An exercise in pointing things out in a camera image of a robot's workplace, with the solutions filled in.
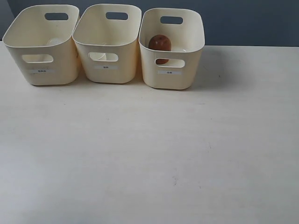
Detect clear plastic bottle white cap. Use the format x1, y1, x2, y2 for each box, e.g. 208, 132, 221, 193
46, 38, 63, 46

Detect left cream plastic bin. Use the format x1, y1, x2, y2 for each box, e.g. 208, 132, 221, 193
3, 5, 80, 85

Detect right cream plastic bin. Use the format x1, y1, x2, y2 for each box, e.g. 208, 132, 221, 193
139, 8, 205, 90

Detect white paper cup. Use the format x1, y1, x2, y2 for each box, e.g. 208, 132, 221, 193
88, 44, 108, 62

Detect brown wooden cup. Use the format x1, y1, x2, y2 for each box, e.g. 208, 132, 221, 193
148, 35, 171, 51

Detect cream plastic bin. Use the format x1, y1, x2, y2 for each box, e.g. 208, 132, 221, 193
139, 8, 205, 90
3, 5, 80, 85
72, 4, 142, 84

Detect middle cream plastic bin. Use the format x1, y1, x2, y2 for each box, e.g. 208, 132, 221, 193
72, 4, 142, 84

